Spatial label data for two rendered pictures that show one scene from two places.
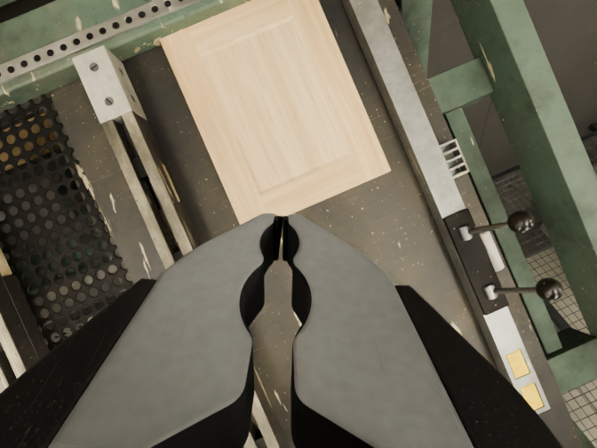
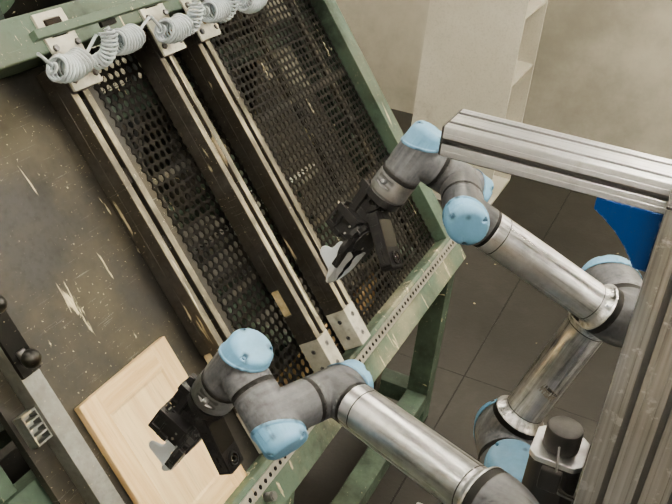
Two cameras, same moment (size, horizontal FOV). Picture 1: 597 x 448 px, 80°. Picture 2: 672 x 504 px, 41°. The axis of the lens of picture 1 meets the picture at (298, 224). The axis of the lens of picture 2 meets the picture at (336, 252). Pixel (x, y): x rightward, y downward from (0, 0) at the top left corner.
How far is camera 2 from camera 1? 167 cm
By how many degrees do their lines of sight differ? 58
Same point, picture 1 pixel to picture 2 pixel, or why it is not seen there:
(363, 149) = (103, 421)
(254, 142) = not seen: hidden behind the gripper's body
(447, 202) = (38, 383)
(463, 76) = not seen: outside the picture
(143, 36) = (258, 468)
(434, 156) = (57, 423)
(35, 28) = (308, 454)
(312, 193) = (130, 376)
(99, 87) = not seen: hidden behind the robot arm
